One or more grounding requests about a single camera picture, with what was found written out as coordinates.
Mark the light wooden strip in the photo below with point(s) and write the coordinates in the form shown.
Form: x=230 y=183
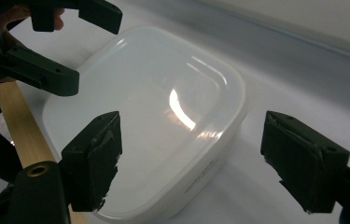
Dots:
x=23 y=124

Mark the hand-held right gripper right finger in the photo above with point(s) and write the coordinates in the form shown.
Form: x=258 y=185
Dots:
x=303 y=161

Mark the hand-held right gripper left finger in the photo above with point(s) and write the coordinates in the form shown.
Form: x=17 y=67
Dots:
x=95 y=161

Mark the white plastic container lid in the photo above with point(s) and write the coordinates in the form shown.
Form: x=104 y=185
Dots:
x=151 y=84

